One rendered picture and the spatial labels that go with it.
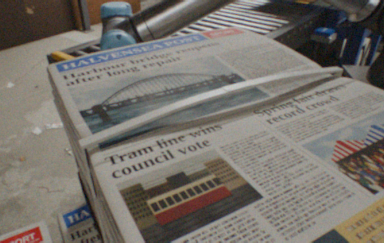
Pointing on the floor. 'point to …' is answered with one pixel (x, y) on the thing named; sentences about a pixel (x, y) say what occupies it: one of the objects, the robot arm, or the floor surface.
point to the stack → (71, 223)
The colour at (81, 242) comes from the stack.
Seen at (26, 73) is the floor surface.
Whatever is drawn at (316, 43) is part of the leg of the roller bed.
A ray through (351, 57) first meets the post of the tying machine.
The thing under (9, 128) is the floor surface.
